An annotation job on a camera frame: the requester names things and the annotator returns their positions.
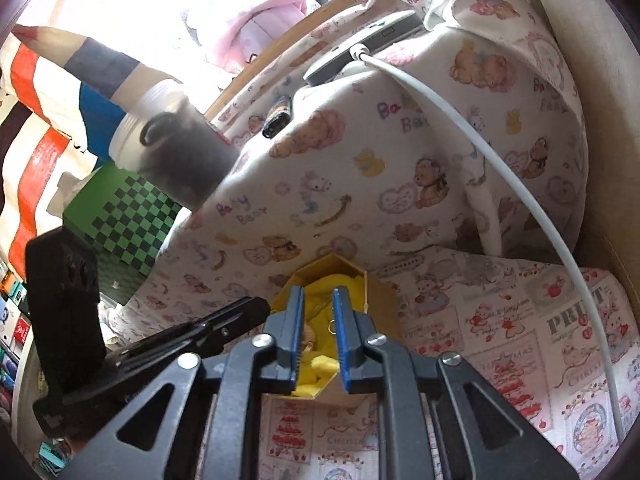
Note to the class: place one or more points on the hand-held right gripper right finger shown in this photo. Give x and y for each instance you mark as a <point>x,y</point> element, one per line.
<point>344,335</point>

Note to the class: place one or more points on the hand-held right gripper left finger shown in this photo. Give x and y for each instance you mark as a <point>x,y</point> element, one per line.
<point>296,330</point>

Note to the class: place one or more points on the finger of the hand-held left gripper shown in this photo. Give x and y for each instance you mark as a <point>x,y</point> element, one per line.
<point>220,322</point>

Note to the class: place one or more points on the octagonal box with yellow lining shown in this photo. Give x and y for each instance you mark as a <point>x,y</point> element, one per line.
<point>380,305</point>

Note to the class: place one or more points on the shelf with boxes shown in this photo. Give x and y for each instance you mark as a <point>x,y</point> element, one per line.
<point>15,350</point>

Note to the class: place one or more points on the red print tablecloth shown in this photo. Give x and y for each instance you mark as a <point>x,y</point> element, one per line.
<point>500,320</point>

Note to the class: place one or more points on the clear plastic tub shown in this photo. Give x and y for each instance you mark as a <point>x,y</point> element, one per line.
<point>175,155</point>

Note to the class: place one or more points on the bear print cloth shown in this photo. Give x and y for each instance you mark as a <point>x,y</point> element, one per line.
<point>400,135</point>

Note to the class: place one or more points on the dark marker pen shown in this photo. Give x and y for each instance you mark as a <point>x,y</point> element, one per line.
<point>276,117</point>

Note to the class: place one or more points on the wide striped towel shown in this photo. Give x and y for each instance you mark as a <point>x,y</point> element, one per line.
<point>35,85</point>

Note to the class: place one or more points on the pink cloth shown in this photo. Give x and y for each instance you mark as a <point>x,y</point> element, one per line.
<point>260,25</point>

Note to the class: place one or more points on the grey phone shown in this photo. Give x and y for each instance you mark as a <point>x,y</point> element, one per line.
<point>380,35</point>

